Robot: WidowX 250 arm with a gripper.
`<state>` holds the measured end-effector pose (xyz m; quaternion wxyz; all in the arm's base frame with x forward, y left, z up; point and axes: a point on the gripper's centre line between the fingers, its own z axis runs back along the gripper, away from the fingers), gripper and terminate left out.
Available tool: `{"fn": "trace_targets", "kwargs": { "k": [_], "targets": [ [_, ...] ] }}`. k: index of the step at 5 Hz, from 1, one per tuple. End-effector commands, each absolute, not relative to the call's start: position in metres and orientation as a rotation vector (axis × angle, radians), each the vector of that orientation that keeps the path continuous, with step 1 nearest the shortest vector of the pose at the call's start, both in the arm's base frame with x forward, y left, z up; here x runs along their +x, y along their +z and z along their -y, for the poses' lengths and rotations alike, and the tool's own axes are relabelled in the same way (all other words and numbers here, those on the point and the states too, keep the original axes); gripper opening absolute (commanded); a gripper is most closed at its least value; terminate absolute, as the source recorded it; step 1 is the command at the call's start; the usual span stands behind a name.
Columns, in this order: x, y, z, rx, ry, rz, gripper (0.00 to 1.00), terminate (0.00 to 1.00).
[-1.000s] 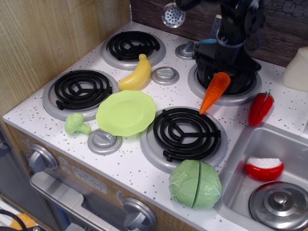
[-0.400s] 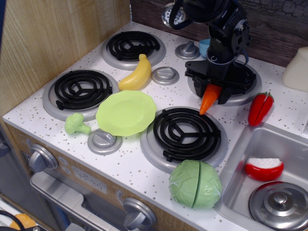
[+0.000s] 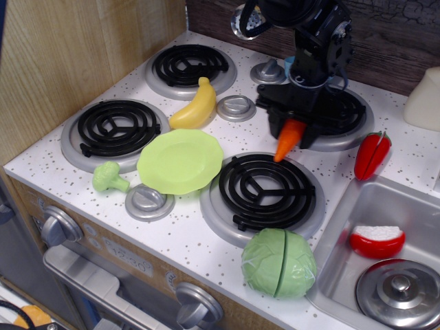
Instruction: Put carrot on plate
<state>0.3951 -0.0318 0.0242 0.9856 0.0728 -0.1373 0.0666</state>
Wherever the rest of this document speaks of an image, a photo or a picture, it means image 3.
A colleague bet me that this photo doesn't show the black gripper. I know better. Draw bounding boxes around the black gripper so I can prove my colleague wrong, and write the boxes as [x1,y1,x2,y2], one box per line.
[256,84,347,149]

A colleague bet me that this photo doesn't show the orange toy carrot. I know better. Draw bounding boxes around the orange toy carrot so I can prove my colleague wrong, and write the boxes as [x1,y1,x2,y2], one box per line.
[274,119,307,162]

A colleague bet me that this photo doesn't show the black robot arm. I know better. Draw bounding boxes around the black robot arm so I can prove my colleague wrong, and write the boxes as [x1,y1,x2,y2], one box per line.
[231,1,354,149]

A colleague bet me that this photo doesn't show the light green plastic plate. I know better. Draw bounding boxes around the light green plastic plate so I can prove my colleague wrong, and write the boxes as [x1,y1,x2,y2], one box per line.
[137,129,223,195]

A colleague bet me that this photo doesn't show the back right black burner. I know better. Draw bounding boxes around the back right black burner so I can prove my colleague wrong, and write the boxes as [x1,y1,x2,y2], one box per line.
[308,89,374,152]

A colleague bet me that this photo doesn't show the black burner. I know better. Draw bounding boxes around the black burner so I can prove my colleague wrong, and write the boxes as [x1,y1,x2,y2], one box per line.
[308,89,374,152]
[145,44,237,101]
[60,99,171,173]
[200,153,325,248]

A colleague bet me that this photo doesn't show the back silver stove knob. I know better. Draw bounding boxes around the back silver stove knob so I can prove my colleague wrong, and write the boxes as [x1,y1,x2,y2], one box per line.
[250,58,286,85]

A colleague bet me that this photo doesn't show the silver stove knob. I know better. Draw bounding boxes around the silver stove knob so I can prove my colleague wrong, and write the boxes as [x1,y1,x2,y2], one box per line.
[217,95,256,122]
[250,58,286,85]
[124,184,175,222]

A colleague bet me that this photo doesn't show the middle silver stove knob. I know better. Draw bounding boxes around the middle silver stove knob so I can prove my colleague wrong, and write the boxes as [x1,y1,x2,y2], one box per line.
[217,95,256,122]

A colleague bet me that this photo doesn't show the blue plastic bowl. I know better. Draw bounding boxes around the blue plastic bowl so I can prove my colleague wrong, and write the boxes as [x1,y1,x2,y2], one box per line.
[284,55,333,87]

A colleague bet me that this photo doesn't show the red toy chili pepper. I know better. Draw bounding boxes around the red toy chili pepper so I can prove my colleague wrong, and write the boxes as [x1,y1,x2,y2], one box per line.
[354,131,392,181]

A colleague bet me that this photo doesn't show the front right black burner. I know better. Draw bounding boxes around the front right black burner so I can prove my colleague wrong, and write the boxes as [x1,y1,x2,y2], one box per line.
[200,153,325,248]

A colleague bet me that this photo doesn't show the yellow toy banana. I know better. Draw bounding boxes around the yellow toy banana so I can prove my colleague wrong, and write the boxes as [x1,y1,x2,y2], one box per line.
[169,77,217,129]

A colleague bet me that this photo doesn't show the silver sink basin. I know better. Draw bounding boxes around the silver sink basin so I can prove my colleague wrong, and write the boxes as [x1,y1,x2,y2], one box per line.
[307,176,439,329]

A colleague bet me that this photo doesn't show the round metal skimmer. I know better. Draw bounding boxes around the round metal skimmer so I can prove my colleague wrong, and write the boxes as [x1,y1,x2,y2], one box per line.
[230,3,265,41]

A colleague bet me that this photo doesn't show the cream plastic jug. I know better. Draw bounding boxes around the cream plastic jug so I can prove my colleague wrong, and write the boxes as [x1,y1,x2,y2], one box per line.
[404,67,439,132]

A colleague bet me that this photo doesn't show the back left black burner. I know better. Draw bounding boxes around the back left black burner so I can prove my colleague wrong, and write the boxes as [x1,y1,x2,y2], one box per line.
[145,44,237,101]

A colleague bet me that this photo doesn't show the green toy cabbage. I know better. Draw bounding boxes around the green toy cabbage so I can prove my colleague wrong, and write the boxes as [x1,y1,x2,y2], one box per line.
[241,228,317,298]

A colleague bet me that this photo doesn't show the front silver stove knob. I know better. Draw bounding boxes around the front silver stove knob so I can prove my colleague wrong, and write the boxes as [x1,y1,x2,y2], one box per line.
[124,184,175,222]

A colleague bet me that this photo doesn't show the front left black burner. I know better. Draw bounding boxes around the front left black burner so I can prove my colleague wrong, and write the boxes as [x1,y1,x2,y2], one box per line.
[60,99,171,173]

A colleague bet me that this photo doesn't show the green toy broccoli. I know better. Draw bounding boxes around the green toy broccoli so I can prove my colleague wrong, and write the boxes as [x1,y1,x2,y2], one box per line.
[92,161,130,193]

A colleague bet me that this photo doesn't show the silver pot lid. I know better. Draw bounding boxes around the silver pot lid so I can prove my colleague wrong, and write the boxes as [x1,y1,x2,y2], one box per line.
[355,258,439,329]

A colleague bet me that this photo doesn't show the right silver oven knob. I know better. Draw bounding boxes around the right silver oven knob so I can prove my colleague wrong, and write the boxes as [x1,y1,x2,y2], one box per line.
[175,282,223,329]

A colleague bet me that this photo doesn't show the silver oven knob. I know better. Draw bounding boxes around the silver oven knob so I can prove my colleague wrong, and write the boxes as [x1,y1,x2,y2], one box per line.
[41,206,83,247]
[175,282,223,329]

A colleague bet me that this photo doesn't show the oven clock display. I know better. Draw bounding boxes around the oven clock display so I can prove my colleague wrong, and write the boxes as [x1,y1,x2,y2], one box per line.
[102,236,153,277]

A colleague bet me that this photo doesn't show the left silver oven knob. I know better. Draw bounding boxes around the left silver oven knob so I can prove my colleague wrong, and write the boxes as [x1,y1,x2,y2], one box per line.
[41,206,83,247]

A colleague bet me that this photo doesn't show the yellow toy on floor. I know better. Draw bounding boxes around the yellow toy on floor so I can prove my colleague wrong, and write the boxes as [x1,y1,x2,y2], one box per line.
[13,305,52,329]

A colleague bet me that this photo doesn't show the silver oven door handle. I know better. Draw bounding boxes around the silver oven door handle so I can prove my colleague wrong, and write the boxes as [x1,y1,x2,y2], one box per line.
[43,245,168,329]

